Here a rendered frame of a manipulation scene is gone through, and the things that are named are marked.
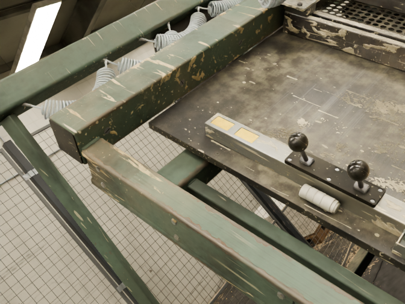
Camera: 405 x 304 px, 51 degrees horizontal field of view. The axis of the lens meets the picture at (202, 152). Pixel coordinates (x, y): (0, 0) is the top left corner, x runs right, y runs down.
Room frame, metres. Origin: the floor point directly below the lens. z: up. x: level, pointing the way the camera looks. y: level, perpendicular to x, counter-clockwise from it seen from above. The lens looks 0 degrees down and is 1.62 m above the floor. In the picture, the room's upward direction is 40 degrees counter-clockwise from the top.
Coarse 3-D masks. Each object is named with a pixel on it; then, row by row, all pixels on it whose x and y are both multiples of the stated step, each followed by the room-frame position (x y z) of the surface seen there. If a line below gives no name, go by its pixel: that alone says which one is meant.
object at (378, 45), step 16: (288, 0) 1.31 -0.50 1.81; (304, 0) 1.31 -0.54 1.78; (288, 16) 1.34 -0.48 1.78; (304, 16) 1.31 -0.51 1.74; (320, 16) 1.31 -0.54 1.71; (336, 16) 1.30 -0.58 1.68; (288, 32) 1.38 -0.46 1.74; (304, 32) 1.34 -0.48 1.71; (320, 32) 1.30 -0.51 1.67; (336, 32) 1.26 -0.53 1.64; (352, 32) 1.23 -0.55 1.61; (368, 32) 1.24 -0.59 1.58; (384, 32) 1.22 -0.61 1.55; (336, 48) 1.29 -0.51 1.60; (352, 48) 1.26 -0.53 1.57; (368, 48) 1.23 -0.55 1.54; (384, 48) 1.19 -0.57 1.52; (400, 48) 1.16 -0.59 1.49; (384, 64) 1.22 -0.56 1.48; (400, 64) 1.19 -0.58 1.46
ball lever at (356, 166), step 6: (354, 162) 0.73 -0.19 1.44; (360, 162) 0.73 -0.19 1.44; (348, 168) 0.74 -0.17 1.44; (354, 168) 0.73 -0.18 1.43; (360, 168) 0.72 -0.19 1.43; (366, 168) 0.73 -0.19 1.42; (348, 174) 0.74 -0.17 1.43; (354, 174) 0.73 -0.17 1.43; (360, 174) 0.73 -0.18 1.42; (366, 174) 0.73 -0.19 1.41; (354, 180) 0.74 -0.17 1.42; (360, 180) 0.73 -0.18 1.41; (354, 186) 0.83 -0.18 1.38; (360, 186) 0.81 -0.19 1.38; (366, 186) 0.82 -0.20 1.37
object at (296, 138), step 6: (300, 132) 0.80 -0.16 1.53; (294, 138) 0.79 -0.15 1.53; (300, 138) 0.78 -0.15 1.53; (306, 138) 0.79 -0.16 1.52; (288, 144) 0.80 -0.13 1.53; (294, 144) 0.79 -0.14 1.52; (300, 144) 0.78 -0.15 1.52; (306, 144) 0.79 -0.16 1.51; (294, 150) 0.80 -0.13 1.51; (300, 150) 0.79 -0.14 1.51; (306, 156) 0.86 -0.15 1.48; (306, 162) 0.88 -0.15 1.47; (312, 162) 0.88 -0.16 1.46
